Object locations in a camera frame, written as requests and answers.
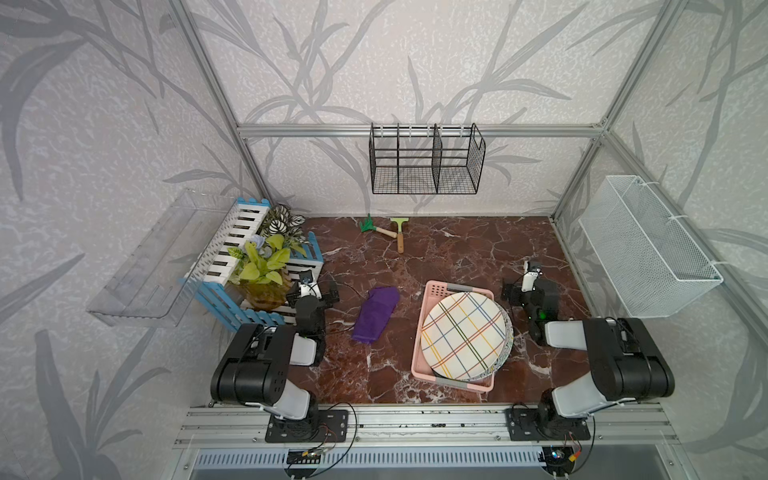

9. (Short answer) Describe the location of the black wire basket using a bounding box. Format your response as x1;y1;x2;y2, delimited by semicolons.
368;124;487;195

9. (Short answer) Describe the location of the white plaid round plate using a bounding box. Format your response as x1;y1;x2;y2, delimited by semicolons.
419;292;506;382

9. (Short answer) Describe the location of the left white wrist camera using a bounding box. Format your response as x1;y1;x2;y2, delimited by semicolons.
298;270;322;299

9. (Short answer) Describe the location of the green potted plant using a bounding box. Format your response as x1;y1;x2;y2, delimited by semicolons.
227;234;293;311

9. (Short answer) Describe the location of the green toy hoe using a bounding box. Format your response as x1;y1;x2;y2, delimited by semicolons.
390;217;409;254

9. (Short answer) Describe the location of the striped leaf plant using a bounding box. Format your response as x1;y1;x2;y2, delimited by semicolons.
259;204;306;243

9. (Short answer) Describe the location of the green toy rake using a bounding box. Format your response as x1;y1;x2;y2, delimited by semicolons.
359;215;398;239

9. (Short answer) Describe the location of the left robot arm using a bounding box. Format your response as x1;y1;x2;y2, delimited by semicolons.
210;282;348;444

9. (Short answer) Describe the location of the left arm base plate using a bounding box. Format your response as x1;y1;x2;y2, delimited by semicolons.
265;410;349;444

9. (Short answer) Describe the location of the pink plastic tray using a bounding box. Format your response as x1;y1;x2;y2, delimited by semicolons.
410;280;497;394

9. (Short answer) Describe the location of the purple cloth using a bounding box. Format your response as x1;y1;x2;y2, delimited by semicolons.
351;286;400;344

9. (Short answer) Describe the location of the white blue wooden crate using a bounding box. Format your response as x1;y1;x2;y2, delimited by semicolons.
196;198;324;332

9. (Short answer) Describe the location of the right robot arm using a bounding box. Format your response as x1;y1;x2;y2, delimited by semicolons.
501;272;675;442

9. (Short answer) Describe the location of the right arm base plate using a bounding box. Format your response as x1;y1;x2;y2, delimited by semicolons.
504;405;591;442

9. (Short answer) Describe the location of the aluminium mounting rail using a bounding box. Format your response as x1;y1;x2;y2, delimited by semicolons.
173;404;680;449

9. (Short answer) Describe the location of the colourful patterned round plate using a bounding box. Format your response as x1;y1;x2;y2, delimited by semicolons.
480;309;515;380

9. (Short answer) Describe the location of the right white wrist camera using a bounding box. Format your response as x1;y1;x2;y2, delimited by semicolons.
521;260;542;293

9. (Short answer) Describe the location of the white mesh basket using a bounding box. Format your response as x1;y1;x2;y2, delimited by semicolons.
579;175;723;319

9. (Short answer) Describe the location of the clear plastic shelf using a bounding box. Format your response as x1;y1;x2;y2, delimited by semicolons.
86;189;235;328

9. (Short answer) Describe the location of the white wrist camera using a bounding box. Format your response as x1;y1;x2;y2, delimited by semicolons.
521;260;542;293
298;270;322;299

